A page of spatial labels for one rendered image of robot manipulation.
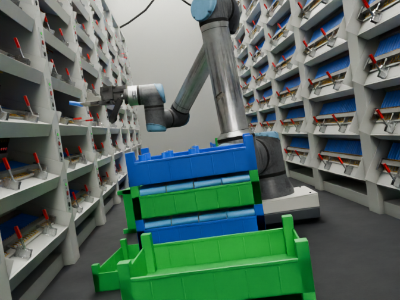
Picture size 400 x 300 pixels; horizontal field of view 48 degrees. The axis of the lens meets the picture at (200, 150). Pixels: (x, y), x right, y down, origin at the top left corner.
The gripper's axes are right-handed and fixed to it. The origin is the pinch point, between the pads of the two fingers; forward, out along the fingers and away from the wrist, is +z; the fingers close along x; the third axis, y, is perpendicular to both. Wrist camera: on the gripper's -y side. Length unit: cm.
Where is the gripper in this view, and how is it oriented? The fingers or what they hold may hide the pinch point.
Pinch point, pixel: (83, 105)
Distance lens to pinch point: 210.1
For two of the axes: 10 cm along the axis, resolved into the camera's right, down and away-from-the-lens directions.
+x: 0.7, 0.4, -10.0
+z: -9.9, 1.0, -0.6
